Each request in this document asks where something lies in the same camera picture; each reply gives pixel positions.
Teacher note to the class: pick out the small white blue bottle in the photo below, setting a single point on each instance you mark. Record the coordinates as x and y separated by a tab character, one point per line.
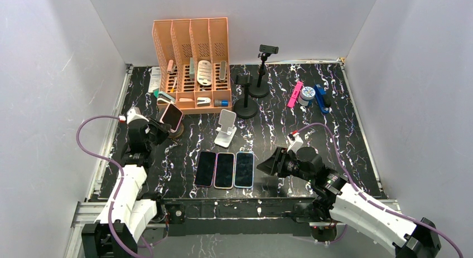
306	96

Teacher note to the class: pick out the black round-base phone stand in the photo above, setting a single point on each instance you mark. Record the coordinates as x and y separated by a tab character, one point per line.
245	108

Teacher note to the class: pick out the teal small box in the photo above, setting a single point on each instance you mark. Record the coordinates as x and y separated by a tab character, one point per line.
162	95

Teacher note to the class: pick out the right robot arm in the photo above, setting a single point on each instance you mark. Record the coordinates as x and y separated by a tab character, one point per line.
337	200

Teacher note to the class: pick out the orange plastic file organizer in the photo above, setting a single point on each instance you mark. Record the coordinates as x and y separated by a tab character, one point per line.
193	55

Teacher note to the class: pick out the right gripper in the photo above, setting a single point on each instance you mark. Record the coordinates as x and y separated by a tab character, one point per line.
276	163

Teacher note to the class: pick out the white stapler in organizer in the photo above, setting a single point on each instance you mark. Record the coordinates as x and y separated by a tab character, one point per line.
203	102

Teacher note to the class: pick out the blue-edged smartphone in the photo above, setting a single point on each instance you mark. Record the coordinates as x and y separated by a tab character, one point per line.
244	170

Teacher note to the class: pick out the pink-cased tall smartphone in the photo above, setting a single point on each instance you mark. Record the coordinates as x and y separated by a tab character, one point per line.
224	171

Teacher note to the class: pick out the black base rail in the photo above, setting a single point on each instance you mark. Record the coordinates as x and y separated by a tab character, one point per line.
248	216

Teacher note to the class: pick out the pink highlighter marker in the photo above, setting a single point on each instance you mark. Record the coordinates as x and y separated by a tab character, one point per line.
294	96

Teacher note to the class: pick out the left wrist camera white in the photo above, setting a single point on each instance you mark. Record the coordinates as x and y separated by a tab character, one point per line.
133	114

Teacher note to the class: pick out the black tall phone stand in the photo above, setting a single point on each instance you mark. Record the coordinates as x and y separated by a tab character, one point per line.
261	88

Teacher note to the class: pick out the magenta-edged black smartphone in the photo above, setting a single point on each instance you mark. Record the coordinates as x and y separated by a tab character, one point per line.
205	169

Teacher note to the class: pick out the grey bottle blue cap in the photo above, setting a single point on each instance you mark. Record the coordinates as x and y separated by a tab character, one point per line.
221	103

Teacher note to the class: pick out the pink eraser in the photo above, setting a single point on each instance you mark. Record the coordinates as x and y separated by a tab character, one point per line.
170	66

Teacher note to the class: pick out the white oval label tag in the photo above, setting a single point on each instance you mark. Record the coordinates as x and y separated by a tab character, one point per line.
204	73

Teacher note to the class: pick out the beige long stapler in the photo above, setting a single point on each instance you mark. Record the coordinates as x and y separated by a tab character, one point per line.
222	71

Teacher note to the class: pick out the green white small box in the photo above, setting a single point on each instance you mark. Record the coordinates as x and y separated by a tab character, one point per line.
192	69

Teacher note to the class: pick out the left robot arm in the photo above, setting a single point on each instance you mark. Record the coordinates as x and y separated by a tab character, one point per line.
120	225

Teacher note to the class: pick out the white folding phone stand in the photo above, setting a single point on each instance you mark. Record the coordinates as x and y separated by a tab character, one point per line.
226	129

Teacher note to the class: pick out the blue stapler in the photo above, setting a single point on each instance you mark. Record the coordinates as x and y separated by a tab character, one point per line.
322	98

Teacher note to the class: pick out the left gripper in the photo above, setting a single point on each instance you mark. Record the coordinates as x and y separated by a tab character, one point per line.
163	129

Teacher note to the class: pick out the white paper packet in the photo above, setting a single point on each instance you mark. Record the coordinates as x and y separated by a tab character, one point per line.
155	79

